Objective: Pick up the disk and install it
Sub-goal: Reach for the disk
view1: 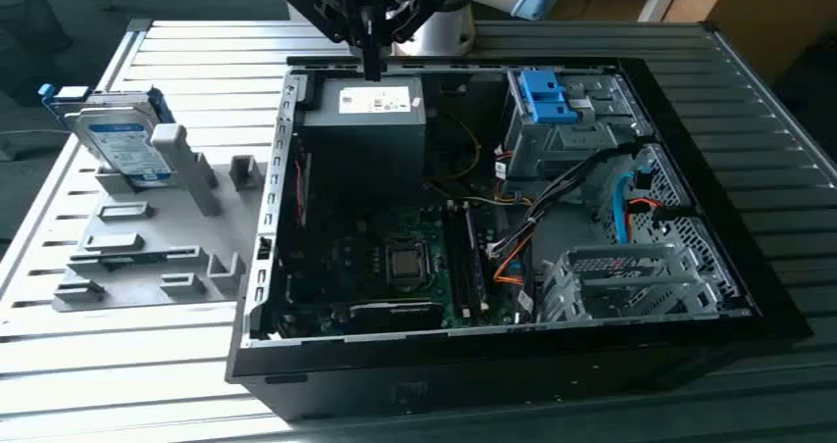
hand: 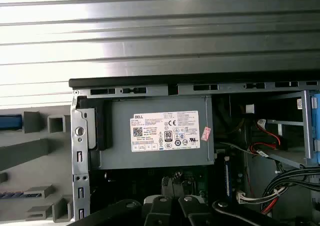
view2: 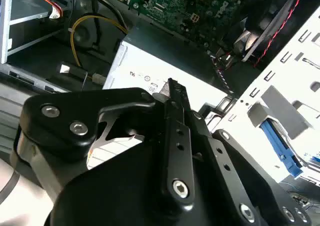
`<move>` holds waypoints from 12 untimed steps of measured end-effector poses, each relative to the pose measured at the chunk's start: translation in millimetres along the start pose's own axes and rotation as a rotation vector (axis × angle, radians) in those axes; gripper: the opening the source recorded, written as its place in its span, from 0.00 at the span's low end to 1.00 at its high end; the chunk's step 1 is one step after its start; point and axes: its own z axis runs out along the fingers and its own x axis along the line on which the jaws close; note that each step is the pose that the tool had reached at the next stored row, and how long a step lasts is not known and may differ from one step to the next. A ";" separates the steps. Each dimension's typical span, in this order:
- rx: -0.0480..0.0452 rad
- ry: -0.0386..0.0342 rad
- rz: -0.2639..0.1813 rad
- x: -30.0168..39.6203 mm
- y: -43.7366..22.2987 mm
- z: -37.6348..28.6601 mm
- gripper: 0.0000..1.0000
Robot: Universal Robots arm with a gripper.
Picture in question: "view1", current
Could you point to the black PC case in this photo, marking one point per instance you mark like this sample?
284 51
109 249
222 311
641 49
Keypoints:
458 364

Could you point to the grey metal disk bay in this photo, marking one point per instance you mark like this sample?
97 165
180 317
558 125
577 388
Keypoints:
634 280

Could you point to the black RAM stick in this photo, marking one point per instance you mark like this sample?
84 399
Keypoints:
475 261

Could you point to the brown wooden cabinet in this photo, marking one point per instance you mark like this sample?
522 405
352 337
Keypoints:
772 21

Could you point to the blue drive latch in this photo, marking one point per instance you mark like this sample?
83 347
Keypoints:
546 100

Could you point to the black graphics card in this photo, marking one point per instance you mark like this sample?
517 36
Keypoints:
392 313

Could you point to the CPU socket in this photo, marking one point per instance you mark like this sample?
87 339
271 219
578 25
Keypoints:
404 261

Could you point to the grey metal drive cage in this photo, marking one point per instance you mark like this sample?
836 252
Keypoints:
575 139

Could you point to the grey power supply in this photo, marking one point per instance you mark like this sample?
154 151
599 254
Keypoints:
375 102

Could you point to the green motherboard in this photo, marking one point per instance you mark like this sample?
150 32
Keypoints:
438 286

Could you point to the grey parts rack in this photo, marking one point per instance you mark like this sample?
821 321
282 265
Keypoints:
163 227

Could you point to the black waste bin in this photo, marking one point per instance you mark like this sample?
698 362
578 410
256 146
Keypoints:
32 70

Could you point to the hard disk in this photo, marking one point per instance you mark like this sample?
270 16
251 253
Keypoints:
124 144

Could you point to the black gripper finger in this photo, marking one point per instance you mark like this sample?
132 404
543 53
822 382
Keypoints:
320 12
411 16

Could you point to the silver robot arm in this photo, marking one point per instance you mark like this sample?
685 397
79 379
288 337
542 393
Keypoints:
445 26

